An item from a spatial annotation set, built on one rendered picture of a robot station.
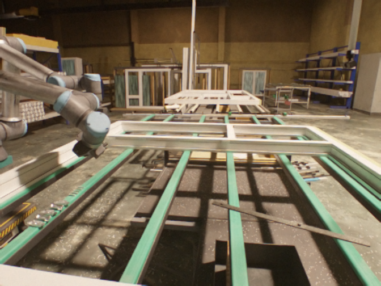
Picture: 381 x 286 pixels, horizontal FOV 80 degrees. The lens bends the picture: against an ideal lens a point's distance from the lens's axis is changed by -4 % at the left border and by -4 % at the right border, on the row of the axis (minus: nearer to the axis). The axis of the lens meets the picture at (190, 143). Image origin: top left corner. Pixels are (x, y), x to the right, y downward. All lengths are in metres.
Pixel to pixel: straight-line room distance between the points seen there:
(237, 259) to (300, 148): 0.91
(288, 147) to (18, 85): 1.32
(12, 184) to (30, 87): 0.40
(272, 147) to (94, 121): 0.92
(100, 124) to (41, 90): 0.34
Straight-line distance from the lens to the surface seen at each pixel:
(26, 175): 1.14
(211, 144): 1.35
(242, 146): 1.35
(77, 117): 0.95
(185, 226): 1.25
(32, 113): 5.79
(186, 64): 7.51
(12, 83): 1.23
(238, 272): 0.60
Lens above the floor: 1.28
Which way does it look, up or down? 16 degrees down
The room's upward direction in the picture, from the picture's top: straight up
